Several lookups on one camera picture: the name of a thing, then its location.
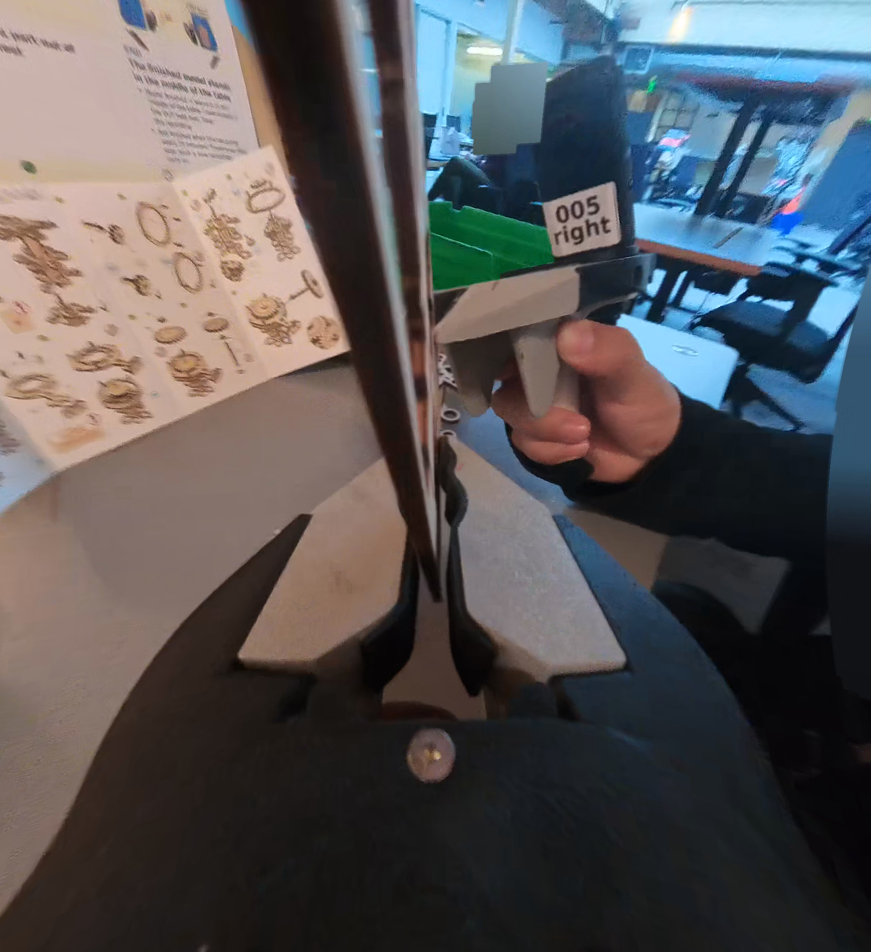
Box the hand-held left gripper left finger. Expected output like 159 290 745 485
237 460 436 696

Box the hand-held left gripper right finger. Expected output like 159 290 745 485
439 435 628 698

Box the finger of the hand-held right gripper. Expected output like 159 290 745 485
434 266 583 419

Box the laser-cut wooden parts sheet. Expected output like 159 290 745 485
241 0 444 603

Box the person's right forearm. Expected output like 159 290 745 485
513 390 838 596

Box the person's right hand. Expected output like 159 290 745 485
490 320 684 486

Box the large green plastic bin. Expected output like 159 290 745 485
428 199 557 293

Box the dark chair back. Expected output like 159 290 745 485
430 156 499 217

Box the brown-edged office table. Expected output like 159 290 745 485
631 202 775 322

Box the silver laptop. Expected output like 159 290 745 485
618 314 739 409

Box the black office chair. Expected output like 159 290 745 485
692 245 864 434

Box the assembly instruction leaflet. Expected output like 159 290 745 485
0 145 352 519

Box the person's black clothed body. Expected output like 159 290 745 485
647 573 871 952

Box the white printed task sheet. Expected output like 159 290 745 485
0 0 261 179

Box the black metal frame post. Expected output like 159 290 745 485
694 95 780 218

